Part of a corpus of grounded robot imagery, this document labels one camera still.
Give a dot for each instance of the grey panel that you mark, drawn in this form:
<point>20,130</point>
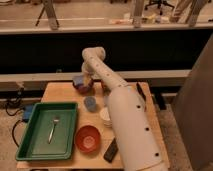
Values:
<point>193,110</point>

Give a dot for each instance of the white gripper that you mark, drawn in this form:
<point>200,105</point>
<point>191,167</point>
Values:
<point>87,70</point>

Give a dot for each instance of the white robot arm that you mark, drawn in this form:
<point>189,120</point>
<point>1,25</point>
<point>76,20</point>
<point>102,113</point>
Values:
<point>136,142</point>

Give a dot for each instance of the blue power box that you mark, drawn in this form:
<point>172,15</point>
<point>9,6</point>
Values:
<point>27,113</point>

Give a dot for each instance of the black remote control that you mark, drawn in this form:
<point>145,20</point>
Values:
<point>111,151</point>

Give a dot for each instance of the black marker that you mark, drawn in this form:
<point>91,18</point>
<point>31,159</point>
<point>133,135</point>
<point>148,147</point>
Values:
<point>140,91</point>

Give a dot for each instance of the black office chair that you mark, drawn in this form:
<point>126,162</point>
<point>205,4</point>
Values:
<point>159,4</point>

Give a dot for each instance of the green plastic tray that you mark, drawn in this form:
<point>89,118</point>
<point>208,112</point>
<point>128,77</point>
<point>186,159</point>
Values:
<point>34,143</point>

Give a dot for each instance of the red bowl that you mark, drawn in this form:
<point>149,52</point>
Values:
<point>88,139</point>

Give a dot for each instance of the white paper cup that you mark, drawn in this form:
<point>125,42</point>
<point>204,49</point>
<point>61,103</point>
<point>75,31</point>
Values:
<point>104,115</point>

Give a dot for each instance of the blue sponge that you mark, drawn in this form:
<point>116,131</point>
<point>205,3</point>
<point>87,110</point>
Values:
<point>78,80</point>

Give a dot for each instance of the metal spoon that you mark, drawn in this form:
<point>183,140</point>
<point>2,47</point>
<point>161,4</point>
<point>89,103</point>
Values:
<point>55,121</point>

